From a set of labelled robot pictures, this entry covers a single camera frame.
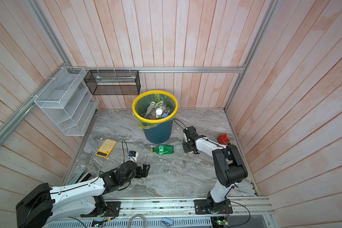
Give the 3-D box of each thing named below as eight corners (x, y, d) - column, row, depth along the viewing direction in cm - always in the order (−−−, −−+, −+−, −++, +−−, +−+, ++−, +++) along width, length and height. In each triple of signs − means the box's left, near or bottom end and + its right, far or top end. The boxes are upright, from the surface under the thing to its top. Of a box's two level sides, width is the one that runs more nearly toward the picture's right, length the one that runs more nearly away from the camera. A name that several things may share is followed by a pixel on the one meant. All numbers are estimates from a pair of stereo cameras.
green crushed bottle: (150, 155, 96) (150, 152, 92) (151, 147, 99) (150, 144, 96) (174, 155, 96) (174, 152, 92) (173, 147, 99) (173, 144, 96)
